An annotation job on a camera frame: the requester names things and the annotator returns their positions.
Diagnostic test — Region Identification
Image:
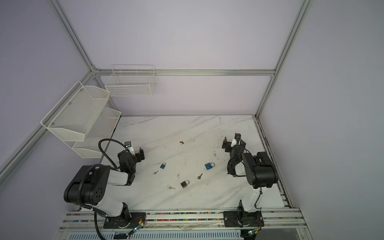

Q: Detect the large blue padlock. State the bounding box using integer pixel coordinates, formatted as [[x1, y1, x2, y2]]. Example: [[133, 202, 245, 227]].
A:
[[205, 163, 215, 171]]

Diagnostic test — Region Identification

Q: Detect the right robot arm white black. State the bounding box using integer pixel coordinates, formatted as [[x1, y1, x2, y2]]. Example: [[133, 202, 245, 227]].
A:
[[222, 133, 279, 228]]

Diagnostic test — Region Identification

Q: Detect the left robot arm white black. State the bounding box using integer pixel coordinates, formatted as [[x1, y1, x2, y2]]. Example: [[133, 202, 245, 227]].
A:
[[64, 148, 146, 230]]

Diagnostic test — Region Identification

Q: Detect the lower white mesh shelf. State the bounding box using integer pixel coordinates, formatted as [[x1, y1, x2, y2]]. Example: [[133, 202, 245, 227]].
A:
[[72, 108, 121, 159]]

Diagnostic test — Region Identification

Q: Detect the white mesh shelf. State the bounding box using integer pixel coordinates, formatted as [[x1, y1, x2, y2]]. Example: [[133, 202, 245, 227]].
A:
[[72, 108, 121, 159], [41, 82, 111, 142]]

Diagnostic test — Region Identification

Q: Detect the black padlock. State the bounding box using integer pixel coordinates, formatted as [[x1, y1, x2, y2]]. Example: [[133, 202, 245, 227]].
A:
[[181, 180, 190, 189]]

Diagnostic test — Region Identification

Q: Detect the upper white mesh shelf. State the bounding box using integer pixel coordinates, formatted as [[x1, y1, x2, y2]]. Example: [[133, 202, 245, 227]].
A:
[[41, 82, 111, 142]]

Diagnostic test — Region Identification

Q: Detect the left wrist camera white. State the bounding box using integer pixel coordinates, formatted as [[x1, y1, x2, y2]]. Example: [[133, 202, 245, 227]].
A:
[[124, 141, 135, 155]]

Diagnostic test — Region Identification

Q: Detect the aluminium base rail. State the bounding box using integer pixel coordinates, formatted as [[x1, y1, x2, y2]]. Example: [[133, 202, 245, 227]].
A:
[[55, 208, 313, 240]]

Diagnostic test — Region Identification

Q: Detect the white wire basket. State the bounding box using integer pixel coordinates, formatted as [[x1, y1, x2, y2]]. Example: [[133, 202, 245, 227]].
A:
[[105, 65, 157, 97]]

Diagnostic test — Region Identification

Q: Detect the aluminium frame profile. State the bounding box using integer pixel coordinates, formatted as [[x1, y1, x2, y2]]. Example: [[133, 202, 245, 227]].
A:
[[1, 1, 313, 188]]

